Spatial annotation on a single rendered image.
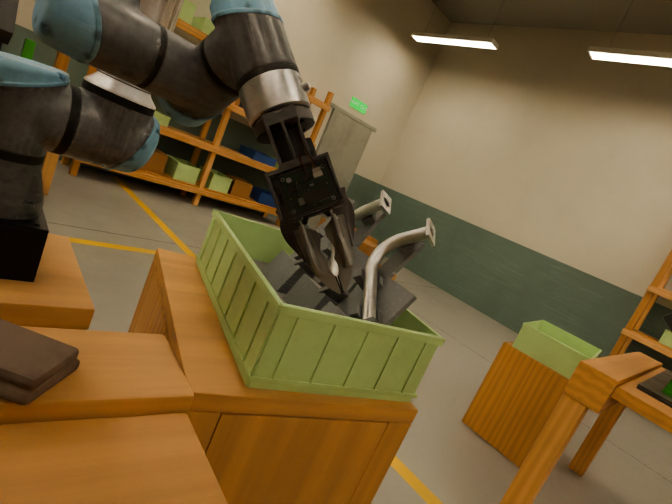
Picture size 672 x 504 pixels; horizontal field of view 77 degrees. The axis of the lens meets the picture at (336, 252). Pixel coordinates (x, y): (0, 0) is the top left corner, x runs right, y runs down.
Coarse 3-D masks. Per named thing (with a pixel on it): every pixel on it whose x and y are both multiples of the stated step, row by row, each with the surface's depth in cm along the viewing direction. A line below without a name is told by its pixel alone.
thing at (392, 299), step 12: (396, 252) 103; (408, 252) 101; (384, 264) 103; (396, 264) 101; (384, 276) 100; (360, 288) 101; (384, 288) 97; (396, 288) 95; (348, 300) 101; (360, 300) 99; (384, 300) 95; (396, 300) 93; (408, 300) 91; (336, 312) 92; (348, 312) 98; (384, 312) 92; (396, 312) 91; (384, 324) 90
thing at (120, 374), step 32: (96, 352) 50; (128, 352) 53; (160, 352) 56; (64, 384) 43; (96, 384) 45; (128, 384) 47; (160, 384) 49; (0, 416) 38; (32, 416) 40; (64, 416) 42; (96, 416) 44
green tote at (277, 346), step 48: (240, 240) 129; (240, 288) 90; (240, 336) 84; (288, 336) 76; (336, 336) 81; (384, 336) 86; (432, 336) 92; (288, 384) 79; (336, 384) 85; (384, 384) 91
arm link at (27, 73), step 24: (0, 72) 58; (24, 72) 60; (48, 72) 62; (0, 96) 59; (24, 96) 61; (48, 96) 63; (72, 96) 66; (0, 120) 60; (24, 120) 62; (48, 120) 64; (72, 120) 66; (0, 144) 61; (24, 144) 63; (48, 144) 66
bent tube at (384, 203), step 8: (384, 192) 109; (376, 200) 109; (384, 200) 110; (360, 208) 111; (368, 208) 110; (376, 208) 109; (384, 208) 106; (360, 216) 112; (336, 264) 105; (336, 272) 103
